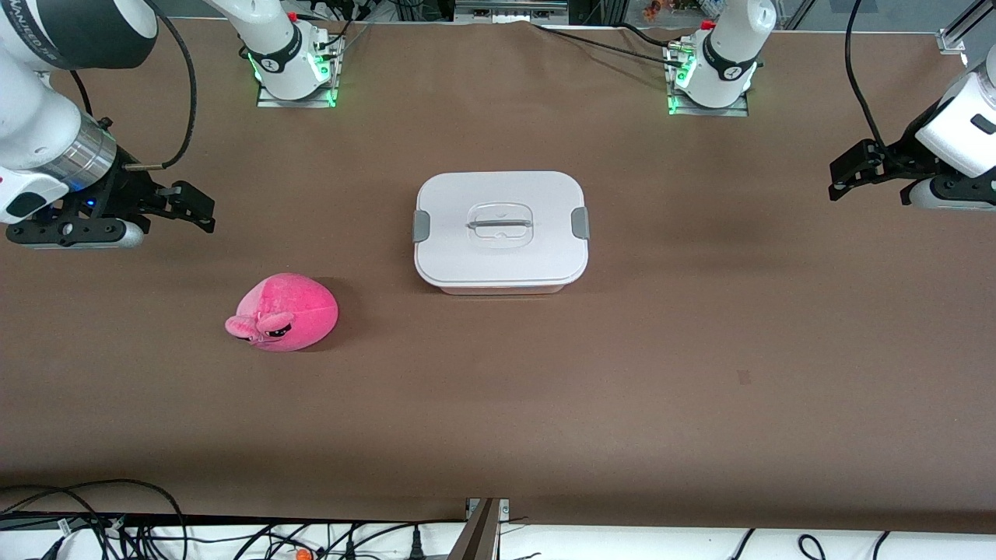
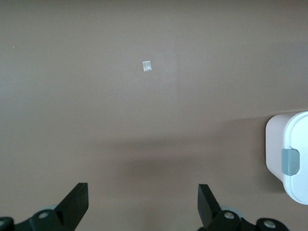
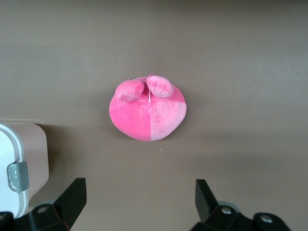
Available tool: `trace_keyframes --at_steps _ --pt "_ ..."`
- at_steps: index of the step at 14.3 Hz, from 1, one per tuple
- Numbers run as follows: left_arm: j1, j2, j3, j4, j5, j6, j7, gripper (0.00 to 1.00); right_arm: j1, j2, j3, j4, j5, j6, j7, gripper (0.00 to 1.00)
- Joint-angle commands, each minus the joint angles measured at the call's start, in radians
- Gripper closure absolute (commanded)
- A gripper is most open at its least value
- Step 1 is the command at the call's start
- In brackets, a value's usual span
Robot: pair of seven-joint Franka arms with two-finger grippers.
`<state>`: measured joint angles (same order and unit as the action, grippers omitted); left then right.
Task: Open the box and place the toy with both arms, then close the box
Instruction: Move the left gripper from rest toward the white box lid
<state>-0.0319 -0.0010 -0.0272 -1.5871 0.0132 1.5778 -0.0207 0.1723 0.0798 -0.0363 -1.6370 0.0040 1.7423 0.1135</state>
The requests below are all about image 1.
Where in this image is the pink plush toy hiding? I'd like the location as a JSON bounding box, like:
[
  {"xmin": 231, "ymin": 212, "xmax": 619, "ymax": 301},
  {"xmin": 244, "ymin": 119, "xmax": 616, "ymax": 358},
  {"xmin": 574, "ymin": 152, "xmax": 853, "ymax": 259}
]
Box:
[{"xmin": 225, "ymin": 272, "xmax": 339, "ymax": 353}]

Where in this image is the white box lid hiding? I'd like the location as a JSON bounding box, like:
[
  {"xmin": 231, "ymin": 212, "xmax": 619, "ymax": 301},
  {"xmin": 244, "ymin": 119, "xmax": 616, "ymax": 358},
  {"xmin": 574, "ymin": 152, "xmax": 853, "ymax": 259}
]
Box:
[{"xmin": 413, "ymin": 171, "xmax": 590, "ymax": 287}]

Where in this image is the white plastic box base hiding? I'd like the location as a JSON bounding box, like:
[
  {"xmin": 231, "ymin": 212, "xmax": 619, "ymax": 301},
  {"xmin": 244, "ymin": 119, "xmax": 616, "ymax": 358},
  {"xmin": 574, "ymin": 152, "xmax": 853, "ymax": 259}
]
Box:
[{"xmin": 434, "ymin": 274, "xmax": 570, "ymax": 297}]

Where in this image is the brown table cover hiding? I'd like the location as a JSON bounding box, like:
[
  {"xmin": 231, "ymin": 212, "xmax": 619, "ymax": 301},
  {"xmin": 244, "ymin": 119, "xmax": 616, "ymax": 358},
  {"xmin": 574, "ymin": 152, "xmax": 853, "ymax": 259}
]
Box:
[{"xmin": 0, "ymin": 16, "xmax": 996, "ymax": 537}]

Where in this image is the white board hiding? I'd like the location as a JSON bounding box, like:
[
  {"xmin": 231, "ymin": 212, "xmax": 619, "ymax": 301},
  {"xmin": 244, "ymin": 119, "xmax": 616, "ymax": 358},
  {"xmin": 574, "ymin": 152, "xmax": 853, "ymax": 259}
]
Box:
[{"xmin": 0, "ymin": 520, "xmax": 996, "ymax": 560}]

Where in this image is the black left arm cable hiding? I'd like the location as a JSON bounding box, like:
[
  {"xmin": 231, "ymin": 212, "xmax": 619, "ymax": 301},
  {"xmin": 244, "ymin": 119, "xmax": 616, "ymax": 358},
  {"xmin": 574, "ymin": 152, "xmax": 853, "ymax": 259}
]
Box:
[{"xmin": 844, "ymin": 0, "xmax": 888, "ymax": 150}]

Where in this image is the short black arm cable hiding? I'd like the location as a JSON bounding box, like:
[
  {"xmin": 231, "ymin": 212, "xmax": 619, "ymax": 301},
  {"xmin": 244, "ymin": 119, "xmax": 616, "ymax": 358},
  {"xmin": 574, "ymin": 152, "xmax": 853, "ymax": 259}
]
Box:
[{"xmin": 68, "ymin": 70, "xmax": 95, "ymax": 117}]

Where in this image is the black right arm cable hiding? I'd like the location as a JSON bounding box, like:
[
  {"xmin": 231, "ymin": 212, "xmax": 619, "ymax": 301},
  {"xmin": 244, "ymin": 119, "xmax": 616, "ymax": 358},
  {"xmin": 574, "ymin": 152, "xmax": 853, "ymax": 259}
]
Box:
[{"xmin": 123, "ymin": 0, "xmax": 198, "ymax": 173}]

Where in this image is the aluminium frame profile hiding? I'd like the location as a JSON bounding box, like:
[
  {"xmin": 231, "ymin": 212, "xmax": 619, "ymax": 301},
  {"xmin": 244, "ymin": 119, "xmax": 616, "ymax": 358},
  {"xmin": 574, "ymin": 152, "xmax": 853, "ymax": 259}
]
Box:
[
  {"xmin": 459, "ymin": 498, "xmax": 511, "ymax": 560},
  {"xmin": 938, "ymin": 0, "xmax": 996, "ymax": 55}
]

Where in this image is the black base power cable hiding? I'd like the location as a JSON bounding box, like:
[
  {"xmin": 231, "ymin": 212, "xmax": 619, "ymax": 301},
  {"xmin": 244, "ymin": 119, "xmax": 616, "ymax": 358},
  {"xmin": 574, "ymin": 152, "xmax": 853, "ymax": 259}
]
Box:
[
  {"xmin": 317, "ymin": 14, "xmax": 376, "ymax": 49},
  {"xmin": 531, "ymin": 22, "xmax": 689, "ymax": 68}
]

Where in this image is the thin black looped cable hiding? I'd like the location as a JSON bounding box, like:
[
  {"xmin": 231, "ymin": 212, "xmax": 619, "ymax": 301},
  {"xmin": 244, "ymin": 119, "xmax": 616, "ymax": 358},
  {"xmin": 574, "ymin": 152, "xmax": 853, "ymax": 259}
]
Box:
[
  {"xmin": 0, "ymin": 488, "xmax": 111, "ymax": 560},
  {"xmin": 0, "ymin": 479, "xmax": 190, "ymax": 560}
]

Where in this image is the black cable bundle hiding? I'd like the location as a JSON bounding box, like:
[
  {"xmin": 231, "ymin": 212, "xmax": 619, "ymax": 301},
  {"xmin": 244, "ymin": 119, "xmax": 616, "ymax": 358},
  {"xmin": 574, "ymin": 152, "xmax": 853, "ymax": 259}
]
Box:
[{"xmin": 226, "ymin": 520, "xmax": 468, "ymax": 560}]

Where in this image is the metal frame bracket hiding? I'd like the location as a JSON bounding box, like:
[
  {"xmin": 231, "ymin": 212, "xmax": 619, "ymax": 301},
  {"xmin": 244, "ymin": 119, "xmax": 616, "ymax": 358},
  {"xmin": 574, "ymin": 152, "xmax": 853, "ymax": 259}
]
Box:
[{"xmin": 454, "ymin": 0, "xmax": 570, "ymax": 24}]

